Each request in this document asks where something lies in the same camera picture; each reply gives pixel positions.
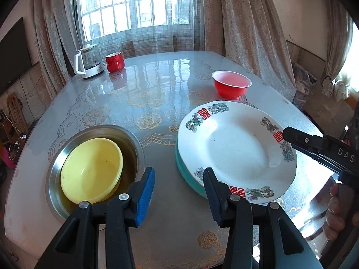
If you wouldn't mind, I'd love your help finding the beige velvet curtain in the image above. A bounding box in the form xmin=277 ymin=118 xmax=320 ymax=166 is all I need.
xmin=202 ymin=0 xmax=296 ymax=103
xmin=29 ymin=0 xmax=85 ymax=98

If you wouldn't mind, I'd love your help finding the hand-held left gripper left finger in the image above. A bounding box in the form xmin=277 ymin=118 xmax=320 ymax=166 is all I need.
xmin=34 ymin=167 xmax=155 ymax=269

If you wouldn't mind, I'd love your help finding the barred window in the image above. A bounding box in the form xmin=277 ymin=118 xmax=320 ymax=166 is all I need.
xmin=77 ymin=0 xmax=194 ymax=42

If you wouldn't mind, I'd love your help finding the yellow plastic bowl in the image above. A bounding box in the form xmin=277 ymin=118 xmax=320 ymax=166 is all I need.
xmin=60 ymin=138 xmax=124 ymax=204

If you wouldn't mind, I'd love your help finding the stainless steel bowl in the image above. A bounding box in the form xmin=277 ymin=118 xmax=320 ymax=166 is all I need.
xmin=46 ymin=124 xmax=145 ymax=220

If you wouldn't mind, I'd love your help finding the white glass electric kettle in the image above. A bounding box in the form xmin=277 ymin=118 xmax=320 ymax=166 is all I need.
xmin=73 ymin=44 xmax=106 ymax=79

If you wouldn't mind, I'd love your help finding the large dragon print white plate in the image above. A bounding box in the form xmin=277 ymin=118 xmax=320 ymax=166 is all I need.
xmin=177 ymin=100 xmax=297 ymax=204

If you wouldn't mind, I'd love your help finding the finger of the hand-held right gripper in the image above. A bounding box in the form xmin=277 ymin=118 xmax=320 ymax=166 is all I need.
xmin=282 ymin=127 xmax=334 ymax=169

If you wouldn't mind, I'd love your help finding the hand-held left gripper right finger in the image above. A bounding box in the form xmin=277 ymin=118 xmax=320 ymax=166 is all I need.
xmin=203 ymin=167 xmax=323 ymax=269

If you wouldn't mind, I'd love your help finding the patterned bag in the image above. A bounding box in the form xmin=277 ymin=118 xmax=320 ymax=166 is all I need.
xmin=292 ymin=62 xmax=317 ymax=110

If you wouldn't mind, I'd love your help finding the person's right hand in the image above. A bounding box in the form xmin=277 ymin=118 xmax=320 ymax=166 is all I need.
xmin=324 ymin=183 xmax=349 ymax=242

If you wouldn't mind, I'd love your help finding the red mug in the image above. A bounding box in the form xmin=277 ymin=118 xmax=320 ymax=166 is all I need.
xmin=106 ymin=52 xmax=125 ymax=73

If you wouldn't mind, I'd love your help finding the white sheer curtain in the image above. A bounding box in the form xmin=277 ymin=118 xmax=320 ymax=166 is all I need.
xmin=76 ymin=0 xmax=208 ymax=60

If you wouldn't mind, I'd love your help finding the teal plate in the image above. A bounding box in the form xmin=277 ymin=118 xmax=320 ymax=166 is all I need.
xmin=175 ymin=143 xmax=209 ymax=199

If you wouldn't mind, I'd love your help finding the printed plastic table cover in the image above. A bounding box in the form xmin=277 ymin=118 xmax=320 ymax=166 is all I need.
xmin=4 ymin=51 xmax=331 ymax=269

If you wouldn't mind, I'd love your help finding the red plastic bowl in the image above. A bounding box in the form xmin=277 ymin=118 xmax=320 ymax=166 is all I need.
xmin=212 ymin=70 xmax=252 ymax=100

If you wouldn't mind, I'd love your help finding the tied beige side curtain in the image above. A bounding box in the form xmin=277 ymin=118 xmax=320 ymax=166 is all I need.
xmin=321 ymin=6 xmax=354 ymax=100

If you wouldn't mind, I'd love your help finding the black wall television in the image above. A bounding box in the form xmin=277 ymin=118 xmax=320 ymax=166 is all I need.
xmin=0 ymin=17 xmax=32 ymax=93

